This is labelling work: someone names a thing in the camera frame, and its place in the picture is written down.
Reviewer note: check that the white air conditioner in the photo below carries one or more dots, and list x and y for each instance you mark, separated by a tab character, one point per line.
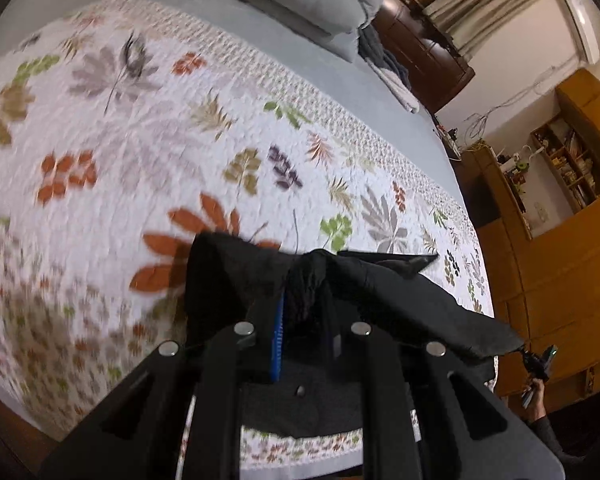
582	25

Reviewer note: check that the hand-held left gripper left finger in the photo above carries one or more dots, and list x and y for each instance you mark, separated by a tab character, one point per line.
278	340

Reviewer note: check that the beige curtain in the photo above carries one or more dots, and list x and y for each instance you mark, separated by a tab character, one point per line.
495	10

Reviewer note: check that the person's right forearm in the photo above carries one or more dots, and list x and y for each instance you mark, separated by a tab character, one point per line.
550	435

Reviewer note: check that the dark wooden dresser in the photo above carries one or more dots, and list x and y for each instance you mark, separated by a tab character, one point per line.
425	55

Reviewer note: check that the wooden wardrobe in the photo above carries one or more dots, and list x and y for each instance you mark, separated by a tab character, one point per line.
555	285

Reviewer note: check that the folded clothes pile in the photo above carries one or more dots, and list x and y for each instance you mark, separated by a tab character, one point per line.
380	55

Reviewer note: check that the white folded cloth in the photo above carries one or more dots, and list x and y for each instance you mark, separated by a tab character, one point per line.
400	92

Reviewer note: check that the leaf print quilt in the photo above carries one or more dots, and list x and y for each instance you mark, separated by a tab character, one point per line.
130	160

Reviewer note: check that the wooden wall shelf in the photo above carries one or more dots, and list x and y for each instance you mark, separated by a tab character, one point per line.
575	155

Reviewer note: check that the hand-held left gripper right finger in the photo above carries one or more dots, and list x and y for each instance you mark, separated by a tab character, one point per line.
347	350

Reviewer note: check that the person's right hand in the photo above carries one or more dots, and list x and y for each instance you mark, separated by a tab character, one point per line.
536	400

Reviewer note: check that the black pants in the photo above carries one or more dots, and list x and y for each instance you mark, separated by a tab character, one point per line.
380	285

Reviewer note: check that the grey bed sheet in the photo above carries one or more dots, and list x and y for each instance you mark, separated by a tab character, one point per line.
300	50

